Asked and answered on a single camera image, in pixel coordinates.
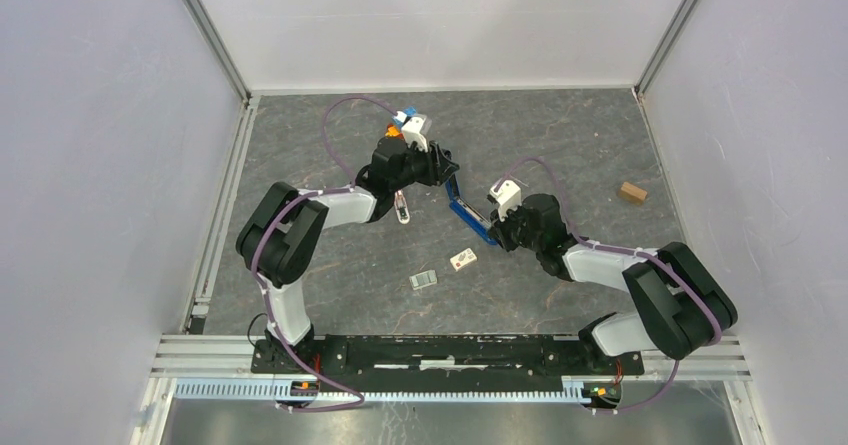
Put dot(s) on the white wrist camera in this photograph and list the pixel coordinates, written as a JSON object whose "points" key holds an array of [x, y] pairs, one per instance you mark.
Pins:
{"points": [[506, 196], [414, 132]]}

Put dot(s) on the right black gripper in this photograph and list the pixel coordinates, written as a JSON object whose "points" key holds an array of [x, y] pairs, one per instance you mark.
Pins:
{"points": [[499, 228]]}

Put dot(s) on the blue stapler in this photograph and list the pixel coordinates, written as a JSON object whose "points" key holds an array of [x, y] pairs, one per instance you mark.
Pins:
{"points": [[468, 214]]}

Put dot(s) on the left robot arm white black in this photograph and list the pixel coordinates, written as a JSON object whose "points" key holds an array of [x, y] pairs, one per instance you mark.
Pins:
{"points": [[279, 239]]}

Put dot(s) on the toy brick car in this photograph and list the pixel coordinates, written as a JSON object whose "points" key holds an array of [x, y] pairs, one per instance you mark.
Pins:
{"points": [[394, 128]]}

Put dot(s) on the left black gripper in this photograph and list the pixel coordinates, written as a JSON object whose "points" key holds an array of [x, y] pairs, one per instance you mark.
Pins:
{"points": [[439, 167]]}

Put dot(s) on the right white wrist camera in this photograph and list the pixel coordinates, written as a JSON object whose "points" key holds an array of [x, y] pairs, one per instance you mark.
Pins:
{"points": [[506, 196]]}

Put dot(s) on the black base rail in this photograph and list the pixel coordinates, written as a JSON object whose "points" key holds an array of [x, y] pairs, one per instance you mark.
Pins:
{"points": [[443, 363]]}

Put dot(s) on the small wooden block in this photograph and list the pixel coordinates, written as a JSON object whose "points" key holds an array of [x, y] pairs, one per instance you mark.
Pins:
{"points": [[632, 193]]}

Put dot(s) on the pink white staple remover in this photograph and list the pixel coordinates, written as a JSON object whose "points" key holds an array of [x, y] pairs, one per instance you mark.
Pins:
{"points": [[401, 208]]}

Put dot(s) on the white cable duct strip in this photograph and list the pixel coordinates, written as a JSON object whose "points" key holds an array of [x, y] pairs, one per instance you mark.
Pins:
{"points": [[285, 390]]}

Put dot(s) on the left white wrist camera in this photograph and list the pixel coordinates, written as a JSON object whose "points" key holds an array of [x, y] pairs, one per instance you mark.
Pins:
{"points": [[414, 132]]}

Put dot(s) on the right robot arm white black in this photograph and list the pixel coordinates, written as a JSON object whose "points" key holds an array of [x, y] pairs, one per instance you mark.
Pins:
{"points": [[679, 306]]}

